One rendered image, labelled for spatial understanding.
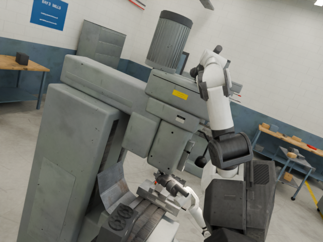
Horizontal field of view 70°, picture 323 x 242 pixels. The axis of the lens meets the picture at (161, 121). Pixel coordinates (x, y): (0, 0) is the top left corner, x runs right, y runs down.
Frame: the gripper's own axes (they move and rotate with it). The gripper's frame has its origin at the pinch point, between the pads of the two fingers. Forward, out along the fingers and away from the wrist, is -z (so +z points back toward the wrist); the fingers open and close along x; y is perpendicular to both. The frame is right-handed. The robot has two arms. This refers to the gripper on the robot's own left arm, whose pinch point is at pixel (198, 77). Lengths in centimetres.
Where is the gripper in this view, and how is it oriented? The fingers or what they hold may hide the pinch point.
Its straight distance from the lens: 141.3
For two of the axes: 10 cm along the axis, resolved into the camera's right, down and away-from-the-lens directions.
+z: 1.6, -2.1, -9.7
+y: 2.9, -9.3, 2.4
